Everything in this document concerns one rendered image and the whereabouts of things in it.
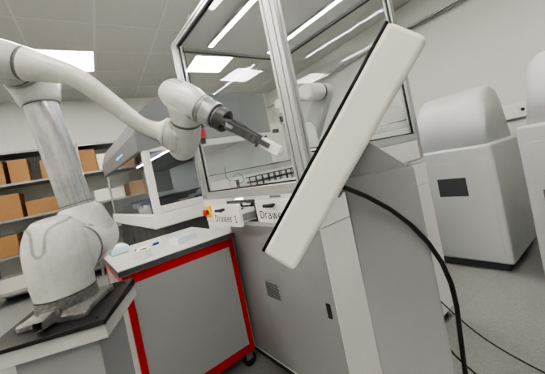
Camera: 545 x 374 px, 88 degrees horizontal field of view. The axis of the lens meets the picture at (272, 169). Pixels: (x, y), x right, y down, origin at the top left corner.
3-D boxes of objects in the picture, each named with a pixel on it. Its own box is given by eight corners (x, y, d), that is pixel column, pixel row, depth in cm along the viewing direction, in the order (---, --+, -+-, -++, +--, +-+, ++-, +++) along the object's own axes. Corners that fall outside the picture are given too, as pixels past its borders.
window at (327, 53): (308, 152, 110) (263, -63, 110) (307, 152, 111) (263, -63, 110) (413, 133, 163) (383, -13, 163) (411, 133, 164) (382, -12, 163)
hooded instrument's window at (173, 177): (152, 214, 201) (139, 152, 200) (113, 213, 342) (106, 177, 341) (276, 183, 270) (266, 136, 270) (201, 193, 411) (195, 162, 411)
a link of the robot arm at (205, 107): (215, 97, 93) (229, 105, 92) (203, 122, 95) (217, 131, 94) (200, 92, 85) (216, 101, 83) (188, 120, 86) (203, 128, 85)
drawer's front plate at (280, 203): (299, 225, 113) (293, 197, 113) (259, 222, 136) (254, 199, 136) (302, 223, 114) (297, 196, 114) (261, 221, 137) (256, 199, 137)
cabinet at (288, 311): (364, 437, 106) (321, 229, 106) (231, 339, 188) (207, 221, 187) (458, 315, 164) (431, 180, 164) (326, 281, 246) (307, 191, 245)
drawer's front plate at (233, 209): (242, 227, 133) (237, 204, 133) (214, 225, 156) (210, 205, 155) (244, 225, 134) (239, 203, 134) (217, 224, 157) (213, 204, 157)
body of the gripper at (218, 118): (215, 103, 84) (241, 117, 82) (227, 107, 92) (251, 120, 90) (204, 126, 85) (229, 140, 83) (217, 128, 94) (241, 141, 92)
